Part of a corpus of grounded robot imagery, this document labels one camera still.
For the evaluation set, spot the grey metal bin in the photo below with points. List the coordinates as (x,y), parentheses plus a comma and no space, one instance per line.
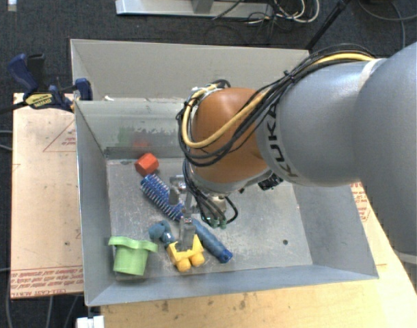
(263,224)

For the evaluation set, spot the light green plastic cup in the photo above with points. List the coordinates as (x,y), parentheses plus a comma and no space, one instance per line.
(130,256)

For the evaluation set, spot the red-orange block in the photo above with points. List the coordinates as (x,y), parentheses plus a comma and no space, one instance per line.
(147,164)

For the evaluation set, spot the yellow toy block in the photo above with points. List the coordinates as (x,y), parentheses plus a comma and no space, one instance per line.
(186,260)

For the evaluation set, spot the teal toy figure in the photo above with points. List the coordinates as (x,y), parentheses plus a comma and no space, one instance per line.
(158,231)

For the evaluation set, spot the brown cardboard board, red print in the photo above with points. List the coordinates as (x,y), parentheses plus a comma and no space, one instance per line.
(44,197)

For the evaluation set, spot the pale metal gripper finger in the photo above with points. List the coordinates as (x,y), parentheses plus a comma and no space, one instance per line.
(186,238)
(174,196)

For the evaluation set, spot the blue hair brush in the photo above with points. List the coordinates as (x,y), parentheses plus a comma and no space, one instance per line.
(159,195)

